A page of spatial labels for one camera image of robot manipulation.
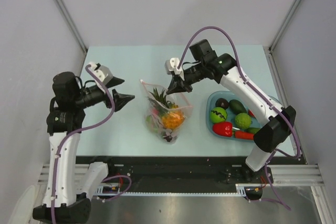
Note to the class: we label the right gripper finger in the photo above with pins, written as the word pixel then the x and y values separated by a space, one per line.
pixel 185 87
pixel 174 86

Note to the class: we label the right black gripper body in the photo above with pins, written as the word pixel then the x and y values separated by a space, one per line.
pixel 191 75

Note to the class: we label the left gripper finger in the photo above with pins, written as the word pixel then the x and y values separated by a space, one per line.
pixel 120 100
pixel 113 81

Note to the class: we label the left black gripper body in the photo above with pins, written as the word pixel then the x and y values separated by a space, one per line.
pixel 107 99

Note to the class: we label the clear pink zip top bag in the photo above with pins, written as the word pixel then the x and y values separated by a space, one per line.
pixel 153 122

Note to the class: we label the pineapple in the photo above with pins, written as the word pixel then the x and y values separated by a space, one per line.
pixel 168 112

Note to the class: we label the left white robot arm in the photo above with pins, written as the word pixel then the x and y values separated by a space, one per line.
pixel 66 201

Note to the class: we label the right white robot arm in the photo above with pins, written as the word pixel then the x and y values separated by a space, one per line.
pixel 277 121

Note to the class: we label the blue plastic tray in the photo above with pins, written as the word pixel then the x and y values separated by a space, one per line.
pixel 228 117

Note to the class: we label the dark avocado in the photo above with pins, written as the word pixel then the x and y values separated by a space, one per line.
pixel 222 103

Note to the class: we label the green melon with black stripe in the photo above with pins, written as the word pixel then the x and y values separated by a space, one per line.
pixel 218 115

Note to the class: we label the green avocado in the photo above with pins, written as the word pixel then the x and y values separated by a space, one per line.
pixel 237 107

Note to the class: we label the red bell pepper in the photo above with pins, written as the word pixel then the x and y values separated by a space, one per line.
pixel 224 129

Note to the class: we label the green custard apple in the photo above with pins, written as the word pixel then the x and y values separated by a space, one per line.
pixel 243 121

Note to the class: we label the red chili pepper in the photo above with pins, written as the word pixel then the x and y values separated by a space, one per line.
pixel 244 135

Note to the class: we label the mango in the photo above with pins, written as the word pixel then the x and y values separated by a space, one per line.
pixel 252 130

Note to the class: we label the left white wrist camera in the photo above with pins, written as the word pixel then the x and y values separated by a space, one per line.
pixel 101 72

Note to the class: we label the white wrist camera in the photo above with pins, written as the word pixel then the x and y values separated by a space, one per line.
pixel 101 72
pixel 172 67

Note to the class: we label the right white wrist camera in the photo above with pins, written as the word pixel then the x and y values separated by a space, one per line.
pixel 172 67

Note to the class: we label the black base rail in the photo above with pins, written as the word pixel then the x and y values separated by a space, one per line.
pixel 181 175

